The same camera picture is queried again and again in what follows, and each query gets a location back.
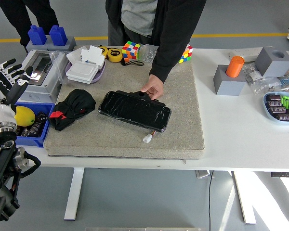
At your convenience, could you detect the orange cylinder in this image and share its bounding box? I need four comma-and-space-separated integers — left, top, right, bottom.
225, 55, 245, 78

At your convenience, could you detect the grey block holder base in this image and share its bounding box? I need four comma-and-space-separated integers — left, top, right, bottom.
26, 35, 77, 52

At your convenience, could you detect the light blue bowl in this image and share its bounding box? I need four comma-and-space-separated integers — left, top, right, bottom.
262, 91, 289, 126

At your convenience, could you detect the clear bag of screws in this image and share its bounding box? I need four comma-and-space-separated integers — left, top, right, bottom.
137, 44, 158, 64

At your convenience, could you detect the black wrist strap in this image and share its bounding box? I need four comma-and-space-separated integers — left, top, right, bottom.
121, 59, 145, 67

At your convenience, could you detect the yellow lemon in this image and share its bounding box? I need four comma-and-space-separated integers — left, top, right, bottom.
13, 106, 36, 126

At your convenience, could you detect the person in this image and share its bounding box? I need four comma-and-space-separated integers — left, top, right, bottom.
0, 0, 60, 55
105, 0, 207, 84

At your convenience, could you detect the person's left hand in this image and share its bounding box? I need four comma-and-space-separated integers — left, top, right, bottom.
141, 74, 164, 101

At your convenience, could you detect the black rag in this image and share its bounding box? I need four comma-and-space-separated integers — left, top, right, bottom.
49, 89, 97, 132

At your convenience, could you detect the colourful puzzle cube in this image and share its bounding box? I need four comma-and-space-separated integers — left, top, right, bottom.
121, 40, 141, 61
178, 44, 194, 64

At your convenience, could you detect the white switch plate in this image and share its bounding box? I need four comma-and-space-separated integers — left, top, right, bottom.
66, 60, 99, 84

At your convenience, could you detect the silver under-table bracket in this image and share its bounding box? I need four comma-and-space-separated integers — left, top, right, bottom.
196, 170, 215, 179

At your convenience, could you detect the grey block with round hole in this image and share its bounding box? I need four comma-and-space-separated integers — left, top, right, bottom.
255, 47, 289, 77

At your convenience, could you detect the white table leg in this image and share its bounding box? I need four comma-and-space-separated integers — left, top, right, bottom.
64, 167, 85, 221
231, 170, 257, 224

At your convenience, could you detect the grey electrical enclosure box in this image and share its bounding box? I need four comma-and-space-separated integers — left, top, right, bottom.
14, 49, 70, 103

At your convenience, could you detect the grey socket block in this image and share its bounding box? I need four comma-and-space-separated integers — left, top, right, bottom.
213, 64, 248, 96

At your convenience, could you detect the blue bottle-shaped block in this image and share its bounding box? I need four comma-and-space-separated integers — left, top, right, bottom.
49, 25, 68, 46
27, 25, 48, 46

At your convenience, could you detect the white perforated strip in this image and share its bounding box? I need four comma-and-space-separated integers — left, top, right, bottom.
228, 47, 268, 61

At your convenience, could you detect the black table control panel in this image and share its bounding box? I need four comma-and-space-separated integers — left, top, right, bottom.
270, 171, 289, 179

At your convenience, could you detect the yellow tape measure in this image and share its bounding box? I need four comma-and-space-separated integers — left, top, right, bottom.
107, 48, 123, 63
97, 45, 109, 58

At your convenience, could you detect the clear plastic sleeve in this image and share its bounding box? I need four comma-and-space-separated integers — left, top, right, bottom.
49, 50, 70, 85

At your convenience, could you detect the clear bag of metal parts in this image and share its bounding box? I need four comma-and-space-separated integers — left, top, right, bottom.
242, 62, 282, 96

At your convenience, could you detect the purple tray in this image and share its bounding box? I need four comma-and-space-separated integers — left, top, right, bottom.
65, 60, 106, 84

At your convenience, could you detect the white connector with wires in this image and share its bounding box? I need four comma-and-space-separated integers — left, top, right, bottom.
142, 131, 157, 144

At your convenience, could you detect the grey-brown mat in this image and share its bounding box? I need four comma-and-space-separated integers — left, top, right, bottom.
43, 45, 205, 161

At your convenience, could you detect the black power cable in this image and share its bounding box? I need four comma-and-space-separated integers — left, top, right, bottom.
208, 170, 214, 231

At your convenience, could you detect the blue plastic bin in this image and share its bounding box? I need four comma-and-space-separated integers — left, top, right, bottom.
13, 102, 56, 148

